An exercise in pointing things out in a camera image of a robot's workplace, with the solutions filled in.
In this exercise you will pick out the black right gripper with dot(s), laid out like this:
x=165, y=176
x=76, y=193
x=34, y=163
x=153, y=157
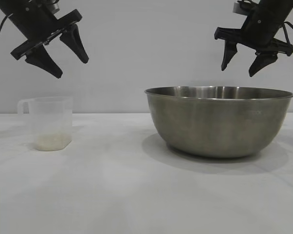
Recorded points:
x=263, y=24

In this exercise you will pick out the white rice grains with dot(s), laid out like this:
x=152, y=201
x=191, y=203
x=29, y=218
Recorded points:
x=52, y=142

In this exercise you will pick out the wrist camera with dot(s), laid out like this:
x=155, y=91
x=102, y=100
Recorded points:
x=55, y=6
x=238, y=7

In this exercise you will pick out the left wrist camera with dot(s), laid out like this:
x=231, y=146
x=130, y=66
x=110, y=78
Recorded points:
x=55, y=6

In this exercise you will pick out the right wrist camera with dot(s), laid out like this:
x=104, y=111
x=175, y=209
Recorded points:
x=238, y=7

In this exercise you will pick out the stainless steel mixing bowl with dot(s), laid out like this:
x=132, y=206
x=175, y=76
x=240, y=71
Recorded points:
x=217, y=126

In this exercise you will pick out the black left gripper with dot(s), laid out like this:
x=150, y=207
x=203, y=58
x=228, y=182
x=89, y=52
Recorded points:
x=31, y=22

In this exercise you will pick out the clear plastic measuring cup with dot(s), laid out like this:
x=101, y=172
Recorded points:
x=51, y=117

